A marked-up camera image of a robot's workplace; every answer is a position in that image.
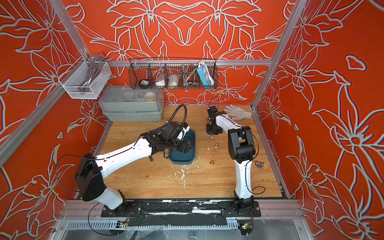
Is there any teal plastic storage box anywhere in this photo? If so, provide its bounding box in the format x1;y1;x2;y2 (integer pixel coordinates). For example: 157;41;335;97
169;130;196;165

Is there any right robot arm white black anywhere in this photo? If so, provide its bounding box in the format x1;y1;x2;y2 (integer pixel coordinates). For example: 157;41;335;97
207;107;257;216

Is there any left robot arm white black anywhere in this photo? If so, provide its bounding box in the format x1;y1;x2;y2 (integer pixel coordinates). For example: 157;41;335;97
75;105;194;211

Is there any light blue box in basket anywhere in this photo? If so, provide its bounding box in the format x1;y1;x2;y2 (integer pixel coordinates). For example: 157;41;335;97
197;61;214;89

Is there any grey lidded storage container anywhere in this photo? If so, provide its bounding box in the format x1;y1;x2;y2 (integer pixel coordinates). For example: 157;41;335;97
99;86;164;122

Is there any white work glove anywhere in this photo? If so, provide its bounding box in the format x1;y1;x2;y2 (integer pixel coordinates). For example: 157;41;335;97
224;105;252;121

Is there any small metal clamp on table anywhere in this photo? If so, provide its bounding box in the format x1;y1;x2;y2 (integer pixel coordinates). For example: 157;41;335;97
255;161;265;169

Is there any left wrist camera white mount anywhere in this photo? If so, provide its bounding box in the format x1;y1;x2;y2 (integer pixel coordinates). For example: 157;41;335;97
177;126;190;141

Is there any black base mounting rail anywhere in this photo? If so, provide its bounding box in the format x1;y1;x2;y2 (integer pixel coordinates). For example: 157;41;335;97
101;199;261;228

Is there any black wire wall basket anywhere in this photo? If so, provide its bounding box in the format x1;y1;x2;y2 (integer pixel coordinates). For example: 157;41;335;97
128;57;219;90

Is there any clear plastic wall bin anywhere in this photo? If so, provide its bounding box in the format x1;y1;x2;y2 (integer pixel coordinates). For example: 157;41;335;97
59;52;112;100

